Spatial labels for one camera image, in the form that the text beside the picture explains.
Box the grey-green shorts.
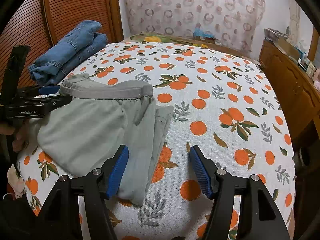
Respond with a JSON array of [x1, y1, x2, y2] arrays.
[[37, 73, 174, 206]]

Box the person left hand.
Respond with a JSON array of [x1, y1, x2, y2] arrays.
[[1, 121, 29, 152]]

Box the folded blue jeans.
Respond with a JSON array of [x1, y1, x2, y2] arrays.
[[28, 20, 108, 87]]

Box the brown louvered wardrobe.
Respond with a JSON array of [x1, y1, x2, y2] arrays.
[[1, 0, 124, 87]]

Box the orange print bed sheet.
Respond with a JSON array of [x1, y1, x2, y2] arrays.
[[17, 41, 297, 240]]

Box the floral blanket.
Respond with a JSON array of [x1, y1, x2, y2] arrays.
[[124, 33, 260, 66]]

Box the wooden sideboard cabinet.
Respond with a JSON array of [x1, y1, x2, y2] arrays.
[[259, 39, 319, 150]]

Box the cardboard box with blue bag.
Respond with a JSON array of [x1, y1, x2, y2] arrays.
[[193, 23, 216, 44]]

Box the cardboard box on cabinet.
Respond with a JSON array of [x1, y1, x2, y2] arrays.
[[274, 37, 300, 61]]

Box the stack of magazines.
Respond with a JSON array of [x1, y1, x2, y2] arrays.
[[264, 28, 289, 42]]

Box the pink circle pattern curtain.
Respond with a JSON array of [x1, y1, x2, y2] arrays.
[[125, 0, 265, 56]]

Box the beige side curtain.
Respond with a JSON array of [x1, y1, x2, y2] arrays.
[[288, 0, 301, 46]]

